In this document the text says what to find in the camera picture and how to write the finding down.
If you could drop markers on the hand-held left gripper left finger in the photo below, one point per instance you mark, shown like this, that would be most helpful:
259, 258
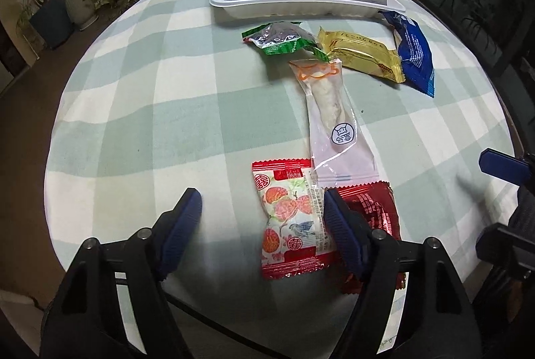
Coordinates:
179, 229

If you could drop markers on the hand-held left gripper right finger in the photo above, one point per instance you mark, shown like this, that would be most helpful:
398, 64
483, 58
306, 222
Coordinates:
345, 233

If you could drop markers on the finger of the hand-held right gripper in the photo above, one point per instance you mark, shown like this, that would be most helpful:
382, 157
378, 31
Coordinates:
501, 166
505, 250

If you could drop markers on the dark red snack packet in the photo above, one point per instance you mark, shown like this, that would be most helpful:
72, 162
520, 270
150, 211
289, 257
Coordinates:
376, 217

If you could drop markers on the red white strawberry snack packet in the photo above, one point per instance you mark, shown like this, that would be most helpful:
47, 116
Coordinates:
288, 225

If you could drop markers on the long pink clear snack packet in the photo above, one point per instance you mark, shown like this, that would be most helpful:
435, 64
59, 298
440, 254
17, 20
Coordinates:
334, 120

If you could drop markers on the dark blue snack packet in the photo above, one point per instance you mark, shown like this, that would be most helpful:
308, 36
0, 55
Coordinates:
413, 49

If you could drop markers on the gold snack packet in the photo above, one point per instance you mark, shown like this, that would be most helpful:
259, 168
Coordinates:
359, 53

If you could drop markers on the green clear snack packet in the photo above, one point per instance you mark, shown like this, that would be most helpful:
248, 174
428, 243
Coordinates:
284, 37

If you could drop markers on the dark balcony chair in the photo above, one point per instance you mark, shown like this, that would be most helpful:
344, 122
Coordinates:
472, 7

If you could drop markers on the potted plant ribbed white pot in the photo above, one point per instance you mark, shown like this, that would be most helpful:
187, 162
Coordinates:
79, 3

